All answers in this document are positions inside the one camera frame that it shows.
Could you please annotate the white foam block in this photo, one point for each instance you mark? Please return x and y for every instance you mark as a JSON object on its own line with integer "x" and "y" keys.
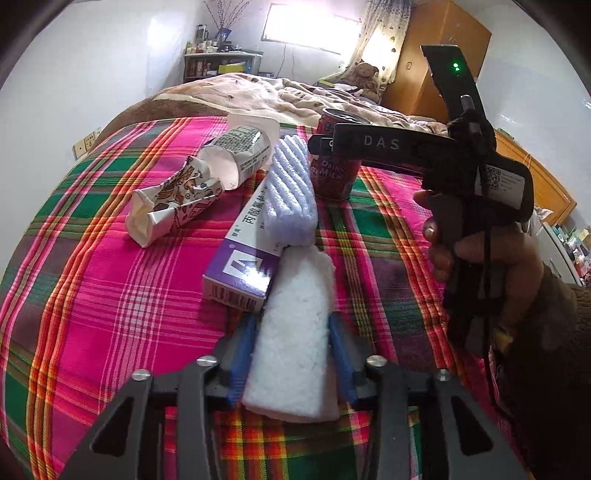
{"x": 295, "y": 332}

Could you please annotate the white nightstand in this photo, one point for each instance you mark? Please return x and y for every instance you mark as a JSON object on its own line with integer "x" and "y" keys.
{"x": 565, "y": 249}

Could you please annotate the window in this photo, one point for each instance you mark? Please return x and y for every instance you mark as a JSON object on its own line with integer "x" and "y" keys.
{"x": 309, "y": 25}

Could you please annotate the red drink can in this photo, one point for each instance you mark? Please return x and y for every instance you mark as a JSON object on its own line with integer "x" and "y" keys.
{"x": 334, "y": 180}

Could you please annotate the crumpled patterned paper cup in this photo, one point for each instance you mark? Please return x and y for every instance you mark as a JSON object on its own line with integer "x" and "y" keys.
{"x": 161, "y": 212}

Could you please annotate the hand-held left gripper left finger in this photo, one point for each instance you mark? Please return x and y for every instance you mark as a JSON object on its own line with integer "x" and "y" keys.
{"x": 240, "y": 355}

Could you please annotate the wooden wardrobe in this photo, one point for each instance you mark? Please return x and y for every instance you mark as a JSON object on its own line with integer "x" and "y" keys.
{"x": 429, "y": 32}

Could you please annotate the beige patterned blanket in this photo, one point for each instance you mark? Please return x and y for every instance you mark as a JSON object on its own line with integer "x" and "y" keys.
{"x": 258, "y": 97}

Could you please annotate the person's right forearm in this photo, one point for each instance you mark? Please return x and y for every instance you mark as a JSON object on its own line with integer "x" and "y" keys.
{"x": 549, "y": 369}

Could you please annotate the person's right hand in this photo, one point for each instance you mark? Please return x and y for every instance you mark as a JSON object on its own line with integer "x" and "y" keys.
{"x": 498, "y": 251}

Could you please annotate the wall socket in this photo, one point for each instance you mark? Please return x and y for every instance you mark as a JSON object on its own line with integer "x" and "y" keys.
{"x": 87, "y": 141}

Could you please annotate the patterned curtain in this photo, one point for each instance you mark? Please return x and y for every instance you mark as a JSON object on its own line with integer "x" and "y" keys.
{"x": 378, "y": 37}

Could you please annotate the brown teddy bear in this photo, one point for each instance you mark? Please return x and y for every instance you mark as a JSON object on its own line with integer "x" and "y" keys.
{"x": 367, "y": 78}

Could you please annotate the row of toiletry bottles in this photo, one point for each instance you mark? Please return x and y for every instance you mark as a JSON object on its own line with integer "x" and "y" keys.
{"x": 210, "y": 44}

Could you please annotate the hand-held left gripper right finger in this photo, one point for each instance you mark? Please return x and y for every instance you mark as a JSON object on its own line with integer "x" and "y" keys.
{"x": 344, "y": 364}

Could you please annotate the wooden headboard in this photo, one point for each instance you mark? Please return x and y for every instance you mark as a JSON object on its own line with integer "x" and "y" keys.
{"x": 535, "y": 166}

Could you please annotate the dried branches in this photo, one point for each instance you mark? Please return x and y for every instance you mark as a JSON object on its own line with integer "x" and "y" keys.
{"x": 226, "y": 11}

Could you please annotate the purple and white box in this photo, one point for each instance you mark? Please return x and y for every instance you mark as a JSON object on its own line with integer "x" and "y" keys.
{"x": 244, "y": 263}

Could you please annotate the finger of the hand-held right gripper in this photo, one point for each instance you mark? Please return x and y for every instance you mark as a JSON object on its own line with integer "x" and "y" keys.
{"x": 369, "y": 144}

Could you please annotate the white shelf unit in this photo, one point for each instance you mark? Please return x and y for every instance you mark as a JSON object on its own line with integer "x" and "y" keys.
{"x": 217, "y": 64}

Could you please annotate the white paper cup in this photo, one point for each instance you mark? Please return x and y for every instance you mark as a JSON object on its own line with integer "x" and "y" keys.
{"x": 240, "y": 143}

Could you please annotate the white foam net sleeve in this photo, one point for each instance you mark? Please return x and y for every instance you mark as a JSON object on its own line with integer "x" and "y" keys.
{"x": 293, "y": 194}

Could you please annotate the plaid cloth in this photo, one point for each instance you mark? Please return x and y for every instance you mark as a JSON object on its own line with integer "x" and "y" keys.
{"x": 115, "y": 286}

